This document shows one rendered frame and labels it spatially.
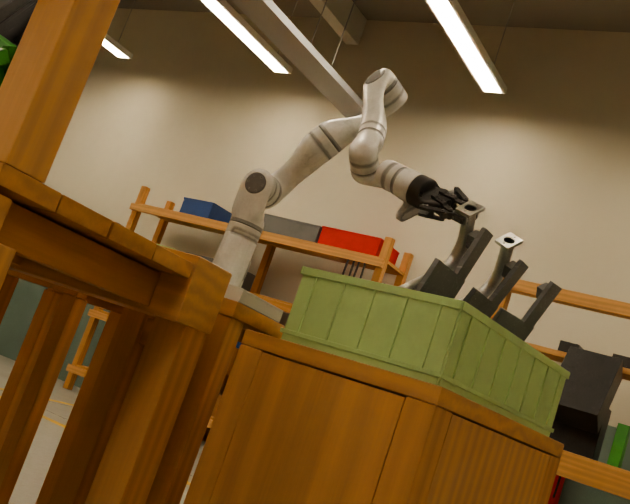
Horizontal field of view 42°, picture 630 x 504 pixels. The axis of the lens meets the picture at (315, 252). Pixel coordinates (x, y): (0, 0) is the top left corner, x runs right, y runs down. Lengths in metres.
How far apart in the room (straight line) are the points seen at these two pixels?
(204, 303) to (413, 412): 0.55
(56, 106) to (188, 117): 8.26
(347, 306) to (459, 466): 0.39
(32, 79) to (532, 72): 6.83
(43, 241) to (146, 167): 8.20
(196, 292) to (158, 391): 0.23
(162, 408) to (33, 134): 0.71
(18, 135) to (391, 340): 0.80
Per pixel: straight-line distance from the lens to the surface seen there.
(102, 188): 10.12
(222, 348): 2.00
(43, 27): 1.50
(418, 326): 1.65
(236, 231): 2.18
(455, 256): 1.85
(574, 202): 7.35
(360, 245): 7.20
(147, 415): 1.85
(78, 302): 2.32
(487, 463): 1.83
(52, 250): 1.62
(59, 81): 1.47
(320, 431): 1.70
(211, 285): 1.87
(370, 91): 2.18
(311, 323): 1.79
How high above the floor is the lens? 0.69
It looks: 10 degrees up
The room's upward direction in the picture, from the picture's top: 19 degrees clockwise
